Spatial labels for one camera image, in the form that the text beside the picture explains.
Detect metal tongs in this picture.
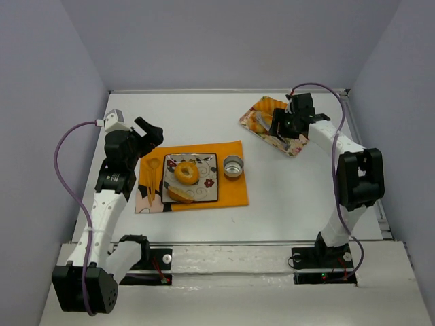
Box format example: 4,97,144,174
254,113,292,152

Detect twisted knot bread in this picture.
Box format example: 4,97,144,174
247,111,267,134

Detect orange bagel bread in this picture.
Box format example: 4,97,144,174
174,161,199,185

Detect brown bread slice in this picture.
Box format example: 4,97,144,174
167,186,194,204

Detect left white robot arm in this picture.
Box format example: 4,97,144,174
52,113,164,316

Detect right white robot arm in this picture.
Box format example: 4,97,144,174
269,93,385,270

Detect striped croissant bread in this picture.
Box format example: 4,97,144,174
253,96,288,115

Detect floral rectangular tray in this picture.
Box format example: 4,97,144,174
239,106,308,157

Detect small metal cup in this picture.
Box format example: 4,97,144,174
223,155,244,179

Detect square floral ceramic plate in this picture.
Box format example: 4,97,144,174
161,153,219,204

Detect orange cloth placemat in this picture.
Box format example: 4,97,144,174
135,141,249,214

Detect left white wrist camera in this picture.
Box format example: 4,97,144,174
95,109,131,133

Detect metal table rail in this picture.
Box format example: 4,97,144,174
69,239,320,248

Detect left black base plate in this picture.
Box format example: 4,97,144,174
119,247,173,287

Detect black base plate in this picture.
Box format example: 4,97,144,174
119,247,173,287
288,244,357,285

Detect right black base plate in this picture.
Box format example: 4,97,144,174
288,244,357,285

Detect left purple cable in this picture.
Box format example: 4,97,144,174
53,120,109,316

